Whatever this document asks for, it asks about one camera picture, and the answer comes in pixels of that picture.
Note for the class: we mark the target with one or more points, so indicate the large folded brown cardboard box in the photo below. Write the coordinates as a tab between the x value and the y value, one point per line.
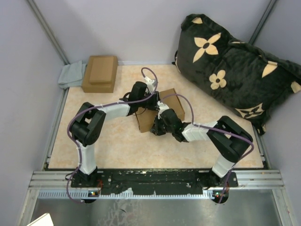
87	87

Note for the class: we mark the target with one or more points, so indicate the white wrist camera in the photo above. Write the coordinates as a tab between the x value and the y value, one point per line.
151	84
161	108

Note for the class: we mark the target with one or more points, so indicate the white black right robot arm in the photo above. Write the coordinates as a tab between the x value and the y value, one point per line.
231	140

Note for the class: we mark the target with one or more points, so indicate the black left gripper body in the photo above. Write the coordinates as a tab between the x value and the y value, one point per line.
150	103

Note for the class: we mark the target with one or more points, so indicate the white board corner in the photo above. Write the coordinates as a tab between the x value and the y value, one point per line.
44	220

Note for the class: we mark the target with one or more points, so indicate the small folded brown cardboard box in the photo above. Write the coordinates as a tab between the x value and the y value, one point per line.
101	72

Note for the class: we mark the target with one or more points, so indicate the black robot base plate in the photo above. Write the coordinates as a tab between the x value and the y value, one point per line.
152	181

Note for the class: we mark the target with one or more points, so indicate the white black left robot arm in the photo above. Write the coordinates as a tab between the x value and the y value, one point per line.
85	128

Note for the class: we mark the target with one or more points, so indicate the black plush flower-pattern pillow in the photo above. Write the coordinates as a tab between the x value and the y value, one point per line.
250	82

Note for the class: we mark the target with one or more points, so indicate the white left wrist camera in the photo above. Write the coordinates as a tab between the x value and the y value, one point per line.
151	84

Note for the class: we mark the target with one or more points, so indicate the light blue folded cloth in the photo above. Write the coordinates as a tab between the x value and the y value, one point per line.
72	75

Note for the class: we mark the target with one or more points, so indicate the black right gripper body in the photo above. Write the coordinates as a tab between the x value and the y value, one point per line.
161	128

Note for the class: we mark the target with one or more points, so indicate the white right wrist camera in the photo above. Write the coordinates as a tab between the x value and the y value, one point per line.
161	108

